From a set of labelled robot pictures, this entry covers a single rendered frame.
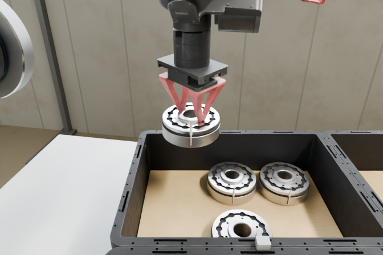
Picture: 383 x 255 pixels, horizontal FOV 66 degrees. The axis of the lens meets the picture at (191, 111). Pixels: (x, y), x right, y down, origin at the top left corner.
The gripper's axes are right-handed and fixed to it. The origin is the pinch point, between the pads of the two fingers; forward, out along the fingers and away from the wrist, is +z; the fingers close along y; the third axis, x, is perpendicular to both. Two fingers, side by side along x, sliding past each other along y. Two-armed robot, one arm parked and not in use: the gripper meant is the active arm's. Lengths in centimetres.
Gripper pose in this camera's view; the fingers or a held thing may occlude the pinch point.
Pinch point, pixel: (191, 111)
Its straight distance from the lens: 51.9
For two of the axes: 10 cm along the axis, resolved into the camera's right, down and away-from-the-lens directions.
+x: -7.1, 3.5, -6.1
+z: -0.1, 8.6, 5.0
